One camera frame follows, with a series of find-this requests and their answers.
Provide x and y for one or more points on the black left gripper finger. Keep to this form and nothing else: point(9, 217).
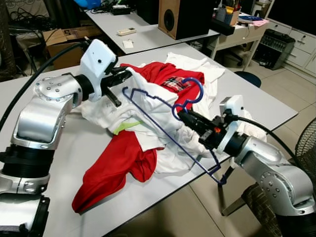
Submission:
point(127, 74)
point(113, 98)

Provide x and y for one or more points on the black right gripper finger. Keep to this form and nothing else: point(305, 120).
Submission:
point(190, 126)
point(193, 117)

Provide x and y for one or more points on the purple plastic hanger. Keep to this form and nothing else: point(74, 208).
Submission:
point(201, 90)

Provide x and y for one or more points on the white shirt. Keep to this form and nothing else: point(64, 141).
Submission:
point(148, 111)

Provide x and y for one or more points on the red shirt plaid pocket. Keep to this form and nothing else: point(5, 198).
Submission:
point(113, 168)

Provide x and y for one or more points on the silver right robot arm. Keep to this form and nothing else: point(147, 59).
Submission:
point(271, 173)

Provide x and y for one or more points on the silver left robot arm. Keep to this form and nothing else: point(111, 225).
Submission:
point(42, 123)

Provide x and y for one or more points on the white paper card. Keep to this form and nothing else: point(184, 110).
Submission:
point(128, 44)

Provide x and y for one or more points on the grey work table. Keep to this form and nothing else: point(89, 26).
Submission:
point(153, 42)

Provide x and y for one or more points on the beige remote control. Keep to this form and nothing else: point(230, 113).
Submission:
point(127, 31)

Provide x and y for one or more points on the blue round stool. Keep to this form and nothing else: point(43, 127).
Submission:
point(248, 79)

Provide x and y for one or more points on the black equipment case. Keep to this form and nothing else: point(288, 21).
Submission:
point(148, 11)

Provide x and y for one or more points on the brown cardboard box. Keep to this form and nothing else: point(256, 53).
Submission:
point(59, 39)

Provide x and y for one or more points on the wooden front loudspeaker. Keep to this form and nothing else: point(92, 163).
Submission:
point(173, 19)

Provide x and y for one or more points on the blue bag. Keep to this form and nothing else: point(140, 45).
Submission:
point(88, 3)

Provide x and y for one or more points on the small white desk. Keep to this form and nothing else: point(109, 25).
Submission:
point(237, 37)

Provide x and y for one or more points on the low white drawer cabinet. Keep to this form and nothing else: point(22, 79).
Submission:
point(303, 44)

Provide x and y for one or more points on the black audio mixer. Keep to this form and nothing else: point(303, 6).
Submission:
point(272, 49)

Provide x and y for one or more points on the brown pen holder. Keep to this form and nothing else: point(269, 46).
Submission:
point(233, 17)

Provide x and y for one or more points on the black television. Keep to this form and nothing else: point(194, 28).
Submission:
point(296, 12)

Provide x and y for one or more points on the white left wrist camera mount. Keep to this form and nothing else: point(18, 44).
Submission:
point(96, 61)

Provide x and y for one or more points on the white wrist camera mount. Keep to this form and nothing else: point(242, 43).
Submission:
point(96, 61)
point(232, 104)

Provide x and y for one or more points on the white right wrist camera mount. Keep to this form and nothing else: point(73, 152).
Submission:
point(232, 104)

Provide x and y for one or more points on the white table black frame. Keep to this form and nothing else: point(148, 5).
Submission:
point(256, 103)

